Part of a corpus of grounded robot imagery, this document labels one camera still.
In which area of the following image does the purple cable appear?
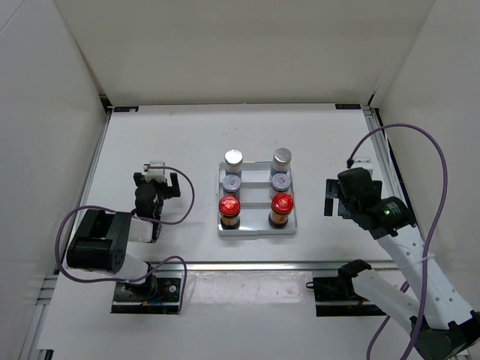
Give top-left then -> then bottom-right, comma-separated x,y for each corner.
345,124 -> 449,360
55,166 -> 196,314

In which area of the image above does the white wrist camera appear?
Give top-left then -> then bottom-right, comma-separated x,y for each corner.
347,157 -> 374,176
143,160 -> 167,183

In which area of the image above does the aluminium left rail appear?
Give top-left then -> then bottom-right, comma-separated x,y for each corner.
53,106 -> 113,278

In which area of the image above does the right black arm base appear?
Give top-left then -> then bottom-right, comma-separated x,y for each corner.
305,259 -> 385,317

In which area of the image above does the white three-compartment tray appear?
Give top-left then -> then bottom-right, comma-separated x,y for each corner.
217,161 -> 298,238

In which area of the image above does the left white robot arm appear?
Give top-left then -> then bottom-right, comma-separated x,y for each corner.
67,169 -> 181,300

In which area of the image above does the red-lid sauce jar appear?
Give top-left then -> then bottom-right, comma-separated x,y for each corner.
218,196 -> 241,229
268,193 -> 295,228

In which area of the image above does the right blue corner label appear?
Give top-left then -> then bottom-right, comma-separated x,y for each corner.
334,103 -> 362,110

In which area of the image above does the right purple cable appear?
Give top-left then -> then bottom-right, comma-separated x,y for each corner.
345,124 -> 449,360

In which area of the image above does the left blue corner label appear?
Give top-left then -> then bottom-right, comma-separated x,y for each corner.
113,106 -> 139,113

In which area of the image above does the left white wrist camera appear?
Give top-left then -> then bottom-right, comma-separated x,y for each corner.
143,160 -> 167,183

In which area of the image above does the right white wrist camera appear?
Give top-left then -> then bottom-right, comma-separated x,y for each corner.
347,157 -> 374,176

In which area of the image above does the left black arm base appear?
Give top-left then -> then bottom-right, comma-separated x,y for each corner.
110,271 -> 185,315

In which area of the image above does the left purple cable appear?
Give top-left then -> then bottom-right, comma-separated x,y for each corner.
55,166 -> 196,314

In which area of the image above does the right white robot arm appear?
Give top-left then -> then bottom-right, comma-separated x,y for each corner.
324,167 -> 479,359

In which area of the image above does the small silver-lid jar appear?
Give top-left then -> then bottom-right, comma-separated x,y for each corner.
269,172 -> 291,199
222,174 -> 242,198

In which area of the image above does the blue corner label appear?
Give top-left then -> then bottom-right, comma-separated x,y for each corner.
334,103 -> 362,110
113,106 -> 139,113

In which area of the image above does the tall blue-label bottle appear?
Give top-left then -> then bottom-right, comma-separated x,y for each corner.
269,148 -> 292,179
224,149 -> 243,178

